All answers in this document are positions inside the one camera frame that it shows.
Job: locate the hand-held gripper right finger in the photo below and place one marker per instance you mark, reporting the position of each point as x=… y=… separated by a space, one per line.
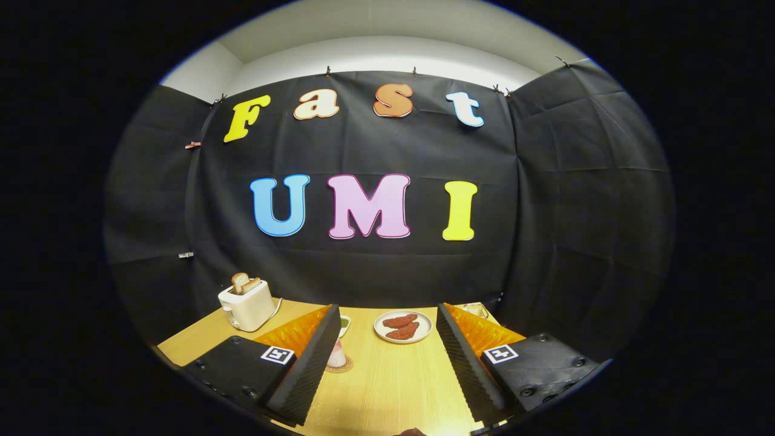
x=469 y=369

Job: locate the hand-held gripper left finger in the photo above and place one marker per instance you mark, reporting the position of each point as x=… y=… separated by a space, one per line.
x=312 y=369

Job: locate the clear juice bottle pink label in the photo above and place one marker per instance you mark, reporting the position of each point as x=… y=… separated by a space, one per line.
x=337 y=357

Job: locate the round brown coaster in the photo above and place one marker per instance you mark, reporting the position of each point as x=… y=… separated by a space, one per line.
x=346 y=368

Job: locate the white divided seasoning tray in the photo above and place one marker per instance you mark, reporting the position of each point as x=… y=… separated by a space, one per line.
x=345 y=326

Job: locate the white round plate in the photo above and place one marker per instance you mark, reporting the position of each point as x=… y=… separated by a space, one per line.
x=424 y=327

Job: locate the red meat slice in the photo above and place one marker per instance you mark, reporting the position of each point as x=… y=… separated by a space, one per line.
x=399 y=321
x=404 y=331

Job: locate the wooden table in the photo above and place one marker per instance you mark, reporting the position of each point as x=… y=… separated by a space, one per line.
x=387 y=387

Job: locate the cream toaster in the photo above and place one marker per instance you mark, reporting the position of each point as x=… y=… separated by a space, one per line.
x=248 y=310

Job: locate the toast slice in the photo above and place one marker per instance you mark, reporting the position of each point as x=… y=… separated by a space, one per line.
x=252 y=284
x=238 y=282

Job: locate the black backdrop cloth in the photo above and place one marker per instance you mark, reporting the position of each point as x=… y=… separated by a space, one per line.
x=375 y=151

